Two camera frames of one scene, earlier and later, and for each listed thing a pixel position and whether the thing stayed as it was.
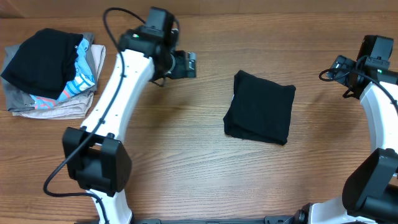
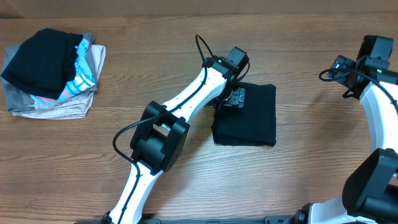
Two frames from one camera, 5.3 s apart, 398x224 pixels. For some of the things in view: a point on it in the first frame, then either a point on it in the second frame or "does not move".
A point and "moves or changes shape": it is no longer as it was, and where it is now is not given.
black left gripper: [182, 70] -> [237, 98]
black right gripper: [341, 63] does not move
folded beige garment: [78, 107] does not move
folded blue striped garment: [81, 79] does not move
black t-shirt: [260, 109] moves or changes shape
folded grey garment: [17, 99] does not move
